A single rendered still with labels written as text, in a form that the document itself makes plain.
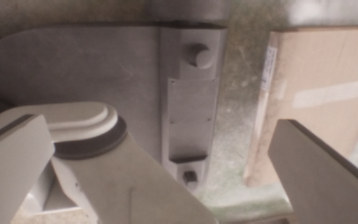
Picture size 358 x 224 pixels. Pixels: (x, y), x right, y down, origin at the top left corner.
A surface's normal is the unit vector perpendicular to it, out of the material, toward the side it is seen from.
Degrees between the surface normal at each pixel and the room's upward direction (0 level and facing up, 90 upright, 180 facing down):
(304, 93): 0
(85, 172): 90
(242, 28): 0
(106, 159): 90
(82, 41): 0
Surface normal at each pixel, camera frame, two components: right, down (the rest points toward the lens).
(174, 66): -0.54, 0.40
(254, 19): 0.22, 0.48
